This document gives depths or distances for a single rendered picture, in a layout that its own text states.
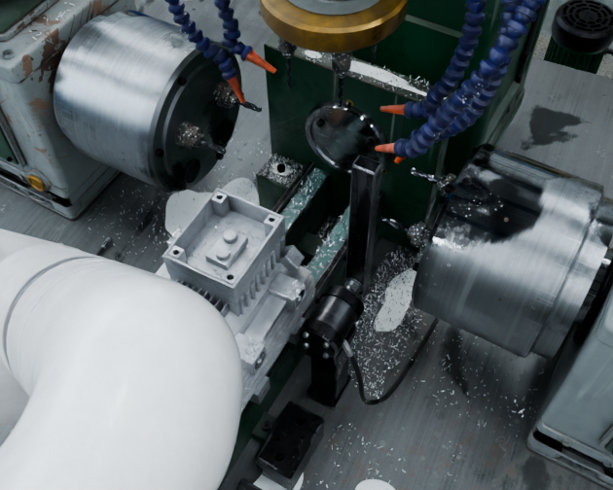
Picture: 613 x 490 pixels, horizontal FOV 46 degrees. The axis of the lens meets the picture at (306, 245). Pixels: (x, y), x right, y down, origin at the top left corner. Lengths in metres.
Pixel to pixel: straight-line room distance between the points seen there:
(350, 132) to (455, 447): 0.50
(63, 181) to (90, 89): 0.25
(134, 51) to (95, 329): 0.83
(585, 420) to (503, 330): 0.17
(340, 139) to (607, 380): 0.53
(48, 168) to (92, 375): 1.03
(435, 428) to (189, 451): 0.87
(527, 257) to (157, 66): 0.58
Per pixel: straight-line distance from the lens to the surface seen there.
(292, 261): 0.92
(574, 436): 1.08
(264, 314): 0.90
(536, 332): 0.92
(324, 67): 1.08
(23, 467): 0.29
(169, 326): 0.30
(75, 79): 1.14
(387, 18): 0.86
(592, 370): 0.93
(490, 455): 1.14
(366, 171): 0.80
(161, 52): 1.10
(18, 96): 1.20
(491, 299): 0.91
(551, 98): 1.61
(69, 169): 1.32
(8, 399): 0.58
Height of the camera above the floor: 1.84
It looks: 54 degrees down
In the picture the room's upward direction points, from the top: 1 degrees counter-clockwise
